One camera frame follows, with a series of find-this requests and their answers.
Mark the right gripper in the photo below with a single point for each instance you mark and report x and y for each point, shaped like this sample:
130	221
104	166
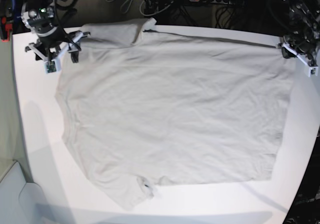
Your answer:
51	38

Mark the red black clamp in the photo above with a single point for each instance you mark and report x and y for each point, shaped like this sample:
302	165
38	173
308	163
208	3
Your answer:
6	23

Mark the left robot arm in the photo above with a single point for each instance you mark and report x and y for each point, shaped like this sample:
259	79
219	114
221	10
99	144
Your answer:
303	18

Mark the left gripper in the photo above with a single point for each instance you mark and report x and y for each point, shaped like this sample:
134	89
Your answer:
302	44

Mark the beige t-shirt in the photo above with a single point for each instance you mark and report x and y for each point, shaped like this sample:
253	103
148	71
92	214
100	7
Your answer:
144	109

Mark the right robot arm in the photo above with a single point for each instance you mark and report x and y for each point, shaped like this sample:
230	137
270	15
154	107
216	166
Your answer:
46	19

